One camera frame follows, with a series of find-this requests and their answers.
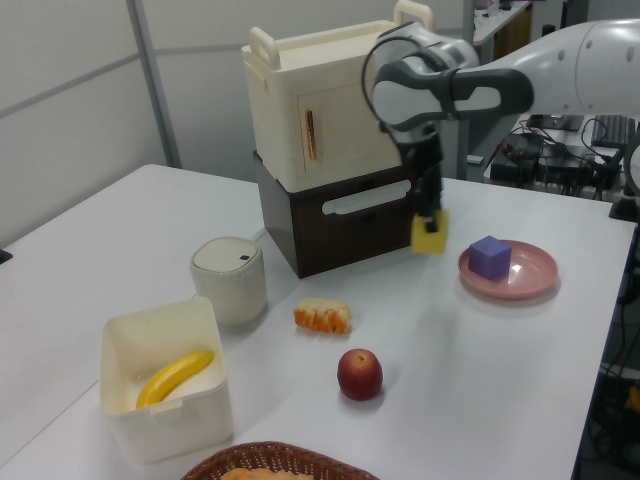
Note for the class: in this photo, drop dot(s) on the dark brown drawer box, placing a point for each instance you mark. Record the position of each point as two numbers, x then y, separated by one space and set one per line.
350 240

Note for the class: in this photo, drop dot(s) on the white grey Franka robot arm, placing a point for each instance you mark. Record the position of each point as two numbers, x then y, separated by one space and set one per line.
425 95

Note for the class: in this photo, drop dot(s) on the orange bread piece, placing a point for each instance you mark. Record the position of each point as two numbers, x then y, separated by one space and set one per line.
322 317

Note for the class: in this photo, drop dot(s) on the grey metal partition post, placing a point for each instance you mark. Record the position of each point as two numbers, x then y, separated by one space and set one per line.
157 85

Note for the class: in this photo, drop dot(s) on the black stand with base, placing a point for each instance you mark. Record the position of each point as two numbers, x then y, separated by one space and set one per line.
624 207

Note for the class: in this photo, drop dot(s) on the yellow cube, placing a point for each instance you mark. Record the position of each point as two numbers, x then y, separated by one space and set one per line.
430 244

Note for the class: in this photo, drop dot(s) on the small grey block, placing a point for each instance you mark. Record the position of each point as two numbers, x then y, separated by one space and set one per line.
475 160

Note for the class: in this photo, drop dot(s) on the small white lidded bin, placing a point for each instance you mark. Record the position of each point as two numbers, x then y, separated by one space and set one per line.
230 285

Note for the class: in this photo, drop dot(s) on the purple cube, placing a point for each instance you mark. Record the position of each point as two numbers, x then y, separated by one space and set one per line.
490 257

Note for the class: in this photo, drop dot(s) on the black flat device on desk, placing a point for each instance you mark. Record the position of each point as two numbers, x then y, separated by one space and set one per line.
560 121

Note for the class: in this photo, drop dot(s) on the brown wicker basket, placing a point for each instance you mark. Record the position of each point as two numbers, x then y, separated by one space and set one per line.
280 452

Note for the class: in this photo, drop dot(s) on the orange bread in basket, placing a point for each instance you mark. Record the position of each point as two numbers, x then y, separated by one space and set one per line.
265 474

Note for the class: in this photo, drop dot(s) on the yellow toy banana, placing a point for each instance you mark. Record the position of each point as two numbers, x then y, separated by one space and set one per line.
170 380

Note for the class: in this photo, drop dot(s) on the red toy apple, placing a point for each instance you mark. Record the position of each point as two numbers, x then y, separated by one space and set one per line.
360 375

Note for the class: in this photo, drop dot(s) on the black keyboard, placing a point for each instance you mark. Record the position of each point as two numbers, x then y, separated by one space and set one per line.
610 131

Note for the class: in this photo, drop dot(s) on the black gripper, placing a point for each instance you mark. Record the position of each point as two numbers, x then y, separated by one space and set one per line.
422 150

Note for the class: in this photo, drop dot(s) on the white square plastic container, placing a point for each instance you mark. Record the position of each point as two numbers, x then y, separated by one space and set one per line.
170 430

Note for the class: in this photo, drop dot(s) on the black object at table edge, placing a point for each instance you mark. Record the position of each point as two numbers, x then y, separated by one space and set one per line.
5 256

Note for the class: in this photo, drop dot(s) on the wooden background desk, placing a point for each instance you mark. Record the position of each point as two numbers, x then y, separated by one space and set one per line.
505 22

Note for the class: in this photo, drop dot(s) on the pink plate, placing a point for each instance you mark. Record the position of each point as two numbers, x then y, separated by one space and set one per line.
532 275

